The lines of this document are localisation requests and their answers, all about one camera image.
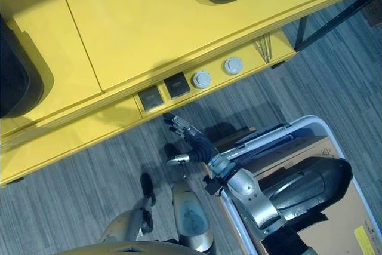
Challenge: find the bundle of thin rods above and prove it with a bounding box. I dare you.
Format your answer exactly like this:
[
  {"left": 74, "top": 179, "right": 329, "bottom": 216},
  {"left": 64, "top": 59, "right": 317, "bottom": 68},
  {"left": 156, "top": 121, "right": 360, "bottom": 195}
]
[{"left": 252, "top": 35, "right": 275, "bottom": 61}]

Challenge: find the left robot leg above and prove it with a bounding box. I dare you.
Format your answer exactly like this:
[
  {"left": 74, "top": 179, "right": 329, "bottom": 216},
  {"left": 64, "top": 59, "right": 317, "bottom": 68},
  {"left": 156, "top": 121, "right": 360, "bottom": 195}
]
[{"left": 97, "top": 172, "right": 157, "bottom": 244}]

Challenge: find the grey round cap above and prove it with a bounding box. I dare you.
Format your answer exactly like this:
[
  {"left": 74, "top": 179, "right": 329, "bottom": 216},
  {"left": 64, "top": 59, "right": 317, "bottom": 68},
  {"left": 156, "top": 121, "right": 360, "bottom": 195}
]
[
  {"left": 192, "top": 70, "right": 214, "bottom": 90},
  {"left": 223, "top": 57, "right": 244, "bottom": 75}
]

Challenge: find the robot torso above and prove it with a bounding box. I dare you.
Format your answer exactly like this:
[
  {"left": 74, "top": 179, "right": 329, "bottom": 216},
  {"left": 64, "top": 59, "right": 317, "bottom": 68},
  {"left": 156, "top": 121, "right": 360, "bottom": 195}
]
[{"left": 53, "top": 236, "right": 210, "bottom": 255}]

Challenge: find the yellow label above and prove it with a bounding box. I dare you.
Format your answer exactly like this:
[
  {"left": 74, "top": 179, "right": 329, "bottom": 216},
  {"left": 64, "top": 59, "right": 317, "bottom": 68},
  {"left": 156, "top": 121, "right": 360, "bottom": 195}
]
[{"left": 353, "top": 226, "right": 377, "bottom": 249}]

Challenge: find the yellow shelf unit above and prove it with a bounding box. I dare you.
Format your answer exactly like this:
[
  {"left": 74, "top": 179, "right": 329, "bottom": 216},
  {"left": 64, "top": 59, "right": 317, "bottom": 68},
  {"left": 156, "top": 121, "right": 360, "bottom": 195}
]
[{"left": 0, "top": 0, "right": 382, "bottom": 188}]

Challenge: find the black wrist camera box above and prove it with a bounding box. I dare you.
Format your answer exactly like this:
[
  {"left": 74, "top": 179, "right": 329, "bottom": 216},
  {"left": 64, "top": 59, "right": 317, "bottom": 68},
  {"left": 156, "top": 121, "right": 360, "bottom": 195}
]
[{"left": 204, "top": 176, "right": 222, "bottom": 196}]

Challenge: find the black metal frame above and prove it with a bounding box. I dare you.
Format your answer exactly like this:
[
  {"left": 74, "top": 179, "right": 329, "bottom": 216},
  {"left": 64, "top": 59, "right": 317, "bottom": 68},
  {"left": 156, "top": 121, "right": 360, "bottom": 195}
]
[{"left": 293, "top": 0, "right": 382, "bottom": 53}]

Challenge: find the right robot leg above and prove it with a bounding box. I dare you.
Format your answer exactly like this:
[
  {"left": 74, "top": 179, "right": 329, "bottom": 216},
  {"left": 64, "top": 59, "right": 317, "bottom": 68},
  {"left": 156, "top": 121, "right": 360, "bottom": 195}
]
[{"left": 163, "top": 143, "right": 216, "bottom": 253}]

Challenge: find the black square pad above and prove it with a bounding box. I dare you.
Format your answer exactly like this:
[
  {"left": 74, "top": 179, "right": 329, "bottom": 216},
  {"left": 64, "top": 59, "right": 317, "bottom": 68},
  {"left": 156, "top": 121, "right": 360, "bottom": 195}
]
[
  {"left": 163, "top": 72, "right": 191, "bottom": 100},
  {"left": 137, "top": 85, "right": 165, "bottom": 112}
]

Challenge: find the brown cardboard box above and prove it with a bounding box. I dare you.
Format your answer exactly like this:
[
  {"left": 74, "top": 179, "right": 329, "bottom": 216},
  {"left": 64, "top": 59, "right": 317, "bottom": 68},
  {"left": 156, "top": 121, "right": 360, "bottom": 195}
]
[{"left": 364, "top": 0, "right": 382, "bottom": 28}]

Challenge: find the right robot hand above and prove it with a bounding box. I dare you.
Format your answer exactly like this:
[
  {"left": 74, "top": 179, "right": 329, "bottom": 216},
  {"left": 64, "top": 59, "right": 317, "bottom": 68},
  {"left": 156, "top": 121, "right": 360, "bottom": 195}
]
[{"left": 162, "top": 112, "right": 222, "bottom": 165}]

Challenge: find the white plastic box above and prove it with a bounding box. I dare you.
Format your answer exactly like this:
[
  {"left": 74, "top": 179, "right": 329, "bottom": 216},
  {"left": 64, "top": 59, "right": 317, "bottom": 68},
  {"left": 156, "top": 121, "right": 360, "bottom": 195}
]
[{"left": 220, "top": 115, "right": 382, "bottom": 255}]

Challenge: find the robot leg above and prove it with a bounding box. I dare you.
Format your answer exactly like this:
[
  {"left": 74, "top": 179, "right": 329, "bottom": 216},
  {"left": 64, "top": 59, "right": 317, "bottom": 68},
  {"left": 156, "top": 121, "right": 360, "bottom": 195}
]
[
  {"left": 97, "top": 172, "right": 157, "bottom": 244},
  {"left": 163, "top": 143, "right": 216, "bottom": 253}
]

